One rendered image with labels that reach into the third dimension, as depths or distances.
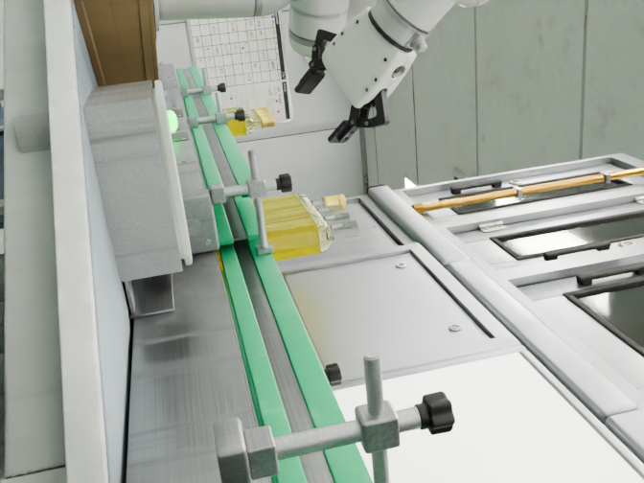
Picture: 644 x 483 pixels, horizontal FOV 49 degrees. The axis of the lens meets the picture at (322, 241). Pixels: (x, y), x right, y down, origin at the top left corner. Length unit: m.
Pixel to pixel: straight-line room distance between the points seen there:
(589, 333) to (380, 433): 0.83
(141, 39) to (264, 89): 6.13
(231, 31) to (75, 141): 6.27
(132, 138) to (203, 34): 6.19
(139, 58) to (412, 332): 0.61
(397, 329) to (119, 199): 0.55
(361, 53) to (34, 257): 0.47
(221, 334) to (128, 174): 0.22
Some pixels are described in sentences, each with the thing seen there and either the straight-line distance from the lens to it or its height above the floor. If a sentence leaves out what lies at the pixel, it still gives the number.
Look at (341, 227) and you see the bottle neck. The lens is 1.29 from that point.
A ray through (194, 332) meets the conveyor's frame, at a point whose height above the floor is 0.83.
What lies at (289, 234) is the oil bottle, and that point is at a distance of 1.25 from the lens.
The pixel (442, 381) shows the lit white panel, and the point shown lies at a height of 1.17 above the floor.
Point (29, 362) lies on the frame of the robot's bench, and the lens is 0.74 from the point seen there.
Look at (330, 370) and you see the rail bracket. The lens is 0.96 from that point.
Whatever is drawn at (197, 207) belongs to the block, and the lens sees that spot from 1.09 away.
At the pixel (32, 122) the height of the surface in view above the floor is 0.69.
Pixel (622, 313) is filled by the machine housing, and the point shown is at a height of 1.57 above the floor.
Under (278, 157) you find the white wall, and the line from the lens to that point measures 7.32.
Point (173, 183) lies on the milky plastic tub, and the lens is 0.88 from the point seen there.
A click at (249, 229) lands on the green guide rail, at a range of 1.19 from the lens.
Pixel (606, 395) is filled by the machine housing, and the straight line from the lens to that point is 1.08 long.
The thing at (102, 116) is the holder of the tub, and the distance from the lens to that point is 0.87.
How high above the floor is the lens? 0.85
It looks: 10 degrees up
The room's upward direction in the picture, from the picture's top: 80 degrees clockwise
